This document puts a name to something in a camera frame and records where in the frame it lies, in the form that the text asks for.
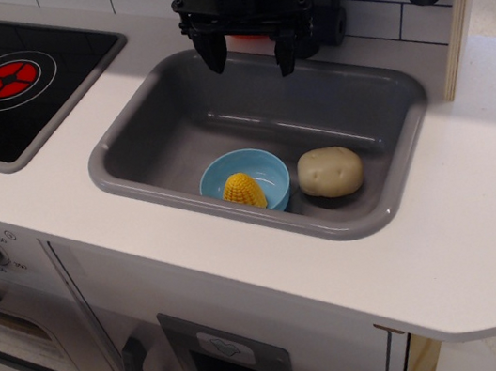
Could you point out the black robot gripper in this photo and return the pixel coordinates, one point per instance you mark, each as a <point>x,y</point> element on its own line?
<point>208,22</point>

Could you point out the orange toy object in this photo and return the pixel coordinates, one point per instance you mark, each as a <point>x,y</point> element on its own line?
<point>245,43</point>

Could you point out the beige toy potato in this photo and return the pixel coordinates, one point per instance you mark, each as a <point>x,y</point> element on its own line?
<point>330,172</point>

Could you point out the yellow toy corn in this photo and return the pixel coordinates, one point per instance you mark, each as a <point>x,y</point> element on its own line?
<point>243,189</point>

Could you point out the grey plastic sink basin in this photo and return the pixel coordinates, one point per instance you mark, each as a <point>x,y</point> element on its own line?
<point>184,117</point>

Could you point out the grey dispenser panel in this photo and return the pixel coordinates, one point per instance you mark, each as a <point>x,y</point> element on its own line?
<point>202,348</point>

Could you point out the black toy stovetop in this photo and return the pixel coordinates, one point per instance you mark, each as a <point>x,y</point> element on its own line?
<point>44,72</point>

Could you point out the light blue bowl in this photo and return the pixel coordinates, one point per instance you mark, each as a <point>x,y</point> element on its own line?
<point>266,169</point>

